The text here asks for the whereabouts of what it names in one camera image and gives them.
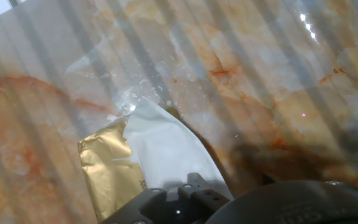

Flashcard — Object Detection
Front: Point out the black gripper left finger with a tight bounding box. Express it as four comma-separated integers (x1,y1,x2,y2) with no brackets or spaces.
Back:
99,172,231,224

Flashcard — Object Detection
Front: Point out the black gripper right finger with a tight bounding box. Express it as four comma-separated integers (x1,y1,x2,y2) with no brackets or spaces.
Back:
261,172,278,185

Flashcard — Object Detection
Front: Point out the white paper napkin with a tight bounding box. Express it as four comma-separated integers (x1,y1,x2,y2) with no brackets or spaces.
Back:
122,96,234,200

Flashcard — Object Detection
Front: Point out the gold foil tissue pack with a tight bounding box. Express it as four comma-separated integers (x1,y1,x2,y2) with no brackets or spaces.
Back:
77,107,181,223

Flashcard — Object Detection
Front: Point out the orange marble pattern mat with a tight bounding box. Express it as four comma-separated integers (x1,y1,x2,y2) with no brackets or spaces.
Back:
0,0,358,224

